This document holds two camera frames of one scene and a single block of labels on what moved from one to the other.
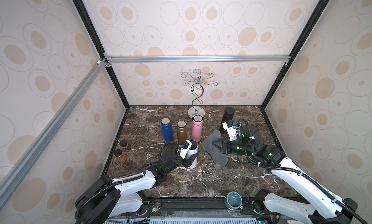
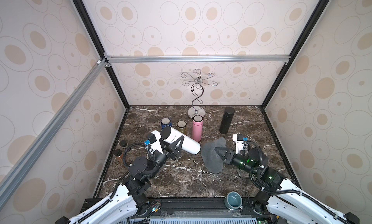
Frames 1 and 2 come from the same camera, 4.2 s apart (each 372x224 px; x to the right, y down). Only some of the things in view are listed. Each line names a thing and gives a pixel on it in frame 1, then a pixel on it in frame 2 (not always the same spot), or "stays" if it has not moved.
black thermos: [229, 113] stays
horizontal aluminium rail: [197, 59] stays
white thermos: [192, 150] → [169, 134]
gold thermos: [181, 126] stays
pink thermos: [197, 126] stays
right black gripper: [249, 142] → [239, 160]
